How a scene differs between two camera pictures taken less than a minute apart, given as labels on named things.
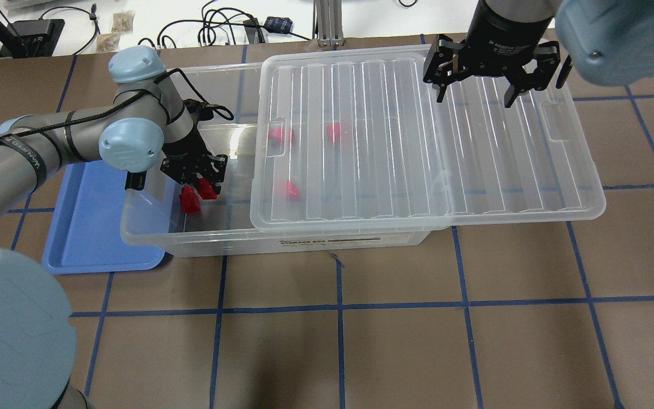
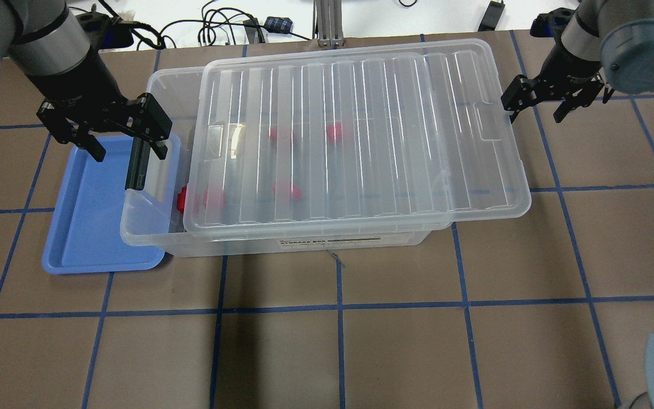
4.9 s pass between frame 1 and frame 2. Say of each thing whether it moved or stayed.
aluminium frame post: stayed
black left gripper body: moved
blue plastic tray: stayed
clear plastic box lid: moved
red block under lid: stayed
